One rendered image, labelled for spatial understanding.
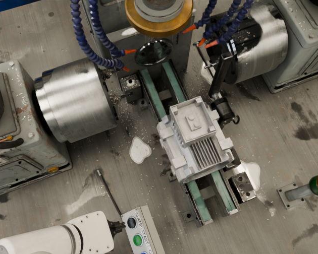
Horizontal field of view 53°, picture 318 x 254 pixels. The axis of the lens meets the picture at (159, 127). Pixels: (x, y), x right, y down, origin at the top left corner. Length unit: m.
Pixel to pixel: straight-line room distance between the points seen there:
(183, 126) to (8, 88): 0.53
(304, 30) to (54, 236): 0.93
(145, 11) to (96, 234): 0.56
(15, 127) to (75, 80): 0.22
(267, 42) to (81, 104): 0.62
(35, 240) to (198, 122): 0.53
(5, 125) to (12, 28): 0.75
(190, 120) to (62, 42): 0.80
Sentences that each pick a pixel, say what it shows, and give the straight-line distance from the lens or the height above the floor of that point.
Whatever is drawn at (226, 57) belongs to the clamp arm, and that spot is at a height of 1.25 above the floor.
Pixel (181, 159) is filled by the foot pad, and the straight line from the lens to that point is 0.96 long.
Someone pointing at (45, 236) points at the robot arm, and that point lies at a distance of 0.72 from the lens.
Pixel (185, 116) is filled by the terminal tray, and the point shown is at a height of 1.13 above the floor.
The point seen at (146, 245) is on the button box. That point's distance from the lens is 0.93.
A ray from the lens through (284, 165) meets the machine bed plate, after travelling 1.33.
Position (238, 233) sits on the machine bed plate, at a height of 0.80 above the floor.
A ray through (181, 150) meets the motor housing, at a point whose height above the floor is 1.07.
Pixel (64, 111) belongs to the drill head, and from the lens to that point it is 0.98.
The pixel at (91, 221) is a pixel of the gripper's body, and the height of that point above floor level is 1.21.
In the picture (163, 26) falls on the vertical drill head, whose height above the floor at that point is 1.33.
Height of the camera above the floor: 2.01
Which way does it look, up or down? 71 degrees down
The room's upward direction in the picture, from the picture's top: 1 degrees counter-clockwise
